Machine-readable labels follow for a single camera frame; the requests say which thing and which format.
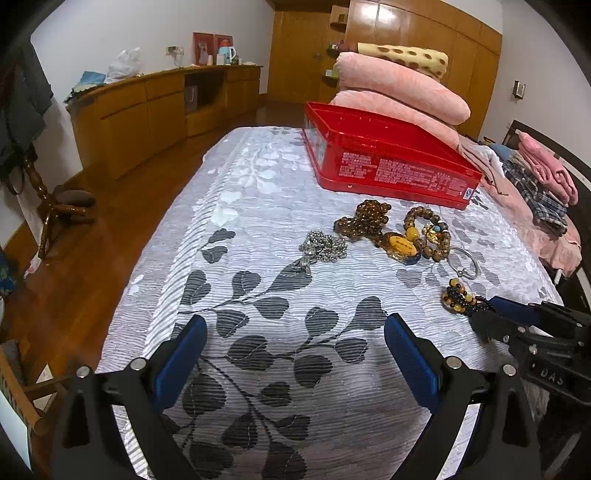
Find wooden wardrobe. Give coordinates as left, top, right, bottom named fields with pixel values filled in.
left=267, top=1, right=502, bottom=139

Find plaid folded clothes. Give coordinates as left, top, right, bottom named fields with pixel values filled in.
left=503, top=160, right=568, bottom=237

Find giraffe pattern pillow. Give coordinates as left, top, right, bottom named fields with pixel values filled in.
left=338, top=41, right=450, bottom=81

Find lower pink folded quilt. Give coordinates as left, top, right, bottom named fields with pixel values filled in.
left=329, top=90, right=460, bottom=150

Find blue cloth on cabinet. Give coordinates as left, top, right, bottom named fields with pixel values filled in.
left=64, top=71, right=106, bottom=103

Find wooden coat stand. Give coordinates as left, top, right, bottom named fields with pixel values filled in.
left=21, top=145, right=95, bottom=260

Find dark grey coat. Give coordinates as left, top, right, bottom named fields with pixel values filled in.
left=1, top=39, right=54, bottom=196

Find wall switch panel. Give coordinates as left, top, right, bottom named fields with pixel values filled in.
left=512, top=80, right=526, bottom=100

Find red photo frames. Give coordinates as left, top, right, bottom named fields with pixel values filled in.
left=191, top=32, right=233, bottom=66

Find silver chain necklace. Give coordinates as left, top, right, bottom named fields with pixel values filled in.
left=276, top=230, right=349, bottom=278

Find wooden sideboard cabinet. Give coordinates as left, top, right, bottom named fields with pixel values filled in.
left=66, top=65, right=262, bottom=181

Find brown tiger eye bead necklace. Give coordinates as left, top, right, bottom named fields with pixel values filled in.
left=332, top=198, right=394, bottom=245

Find red tin box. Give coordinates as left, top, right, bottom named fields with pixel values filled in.
left=303, top=102, right=482, bottom=210

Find grey leaf pattern table cloth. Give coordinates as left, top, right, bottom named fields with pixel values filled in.
left=98, top=127, right=560, bottom=479

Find blue electric kettle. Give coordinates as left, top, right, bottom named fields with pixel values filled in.
left=216, top=38, right=236, bottom=65

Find silver bangle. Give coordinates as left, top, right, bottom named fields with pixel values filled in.
left=447, top=247, right=481, bottom=280

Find pink folded blanket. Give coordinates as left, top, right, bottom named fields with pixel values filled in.
left=517, top=130, right=579, bottom=206

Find wooden chair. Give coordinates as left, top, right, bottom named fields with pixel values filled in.
left=1, top=341, right=71, bottom=479

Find pink bed sheet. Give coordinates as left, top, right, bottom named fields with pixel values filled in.
left=458, top=135, right=582, bottom=278

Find black amber bead bracelet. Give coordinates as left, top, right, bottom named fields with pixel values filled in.
left=440, top=277, right=495, bottom=318

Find white plastic bag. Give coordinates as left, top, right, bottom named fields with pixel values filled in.
left=105, top=47, right=142, bottom=84

